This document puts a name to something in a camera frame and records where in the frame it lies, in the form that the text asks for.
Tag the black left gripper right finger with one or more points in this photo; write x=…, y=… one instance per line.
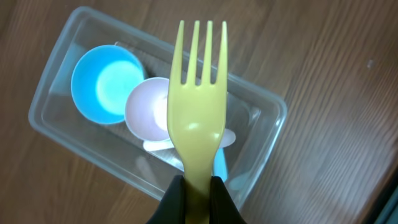
x=222, y=207

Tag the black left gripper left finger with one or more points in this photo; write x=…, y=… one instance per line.
x=171, y=209

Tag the blue plastic fork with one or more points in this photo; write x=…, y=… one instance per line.
x=220, y=168

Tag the white plastic spoon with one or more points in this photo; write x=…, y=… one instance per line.
x=228, y=139

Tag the yellow plastic fork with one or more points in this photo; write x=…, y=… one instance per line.
x=196, y=117

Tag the pink plastic cup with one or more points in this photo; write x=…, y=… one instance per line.
x=146, y=110

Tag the blue plastic bowl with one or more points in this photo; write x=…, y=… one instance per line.
x=102, y=80

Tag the green plastic fork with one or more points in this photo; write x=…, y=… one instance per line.
x=238, y=182

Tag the clear plastic container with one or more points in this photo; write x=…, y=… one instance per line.
x=254, y=114

